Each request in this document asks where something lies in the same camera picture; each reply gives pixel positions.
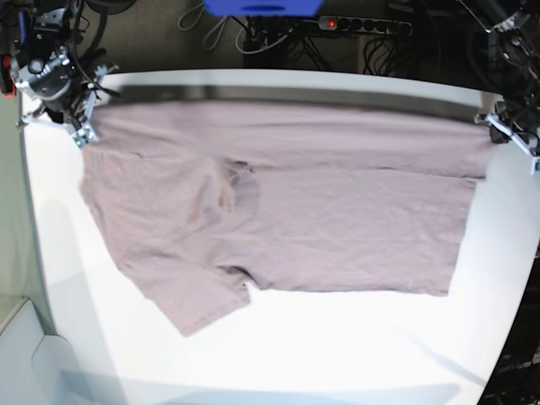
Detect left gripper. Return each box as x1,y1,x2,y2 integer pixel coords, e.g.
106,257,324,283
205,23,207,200
494,100,539,146

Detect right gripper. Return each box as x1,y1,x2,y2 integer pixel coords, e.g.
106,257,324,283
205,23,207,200
41,94,89,127

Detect pink t-shirt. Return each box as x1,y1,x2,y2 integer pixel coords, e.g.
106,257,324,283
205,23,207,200
81,101,494,336

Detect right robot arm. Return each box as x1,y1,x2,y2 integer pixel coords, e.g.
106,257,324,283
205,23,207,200
9,1,118,131

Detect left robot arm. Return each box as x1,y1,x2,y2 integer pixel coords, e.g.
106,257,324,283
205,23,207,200
461,1,539,154

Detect red black clamp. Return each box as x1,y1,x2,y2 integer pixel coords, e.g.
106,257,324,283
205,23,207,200
0,40,17,98

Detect black power strip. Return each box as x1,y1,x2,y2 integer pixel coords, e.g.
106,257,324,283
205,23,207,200
316,16,413,37

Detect blue box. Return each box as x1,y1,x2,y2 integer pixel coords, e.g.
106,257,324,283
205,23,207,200
204,0,323,17

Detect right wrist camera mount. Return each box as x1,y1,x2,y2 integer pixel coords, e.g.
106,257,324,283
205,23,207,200
15,62,123,152

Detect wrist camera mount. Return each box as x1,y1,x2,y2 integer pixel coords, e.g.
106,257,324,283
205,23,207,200
15,62,123,152
474,112,539,176

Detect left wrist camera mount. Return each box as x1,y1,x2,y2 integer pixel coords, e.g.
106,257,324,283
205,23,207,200
474,112,539,176

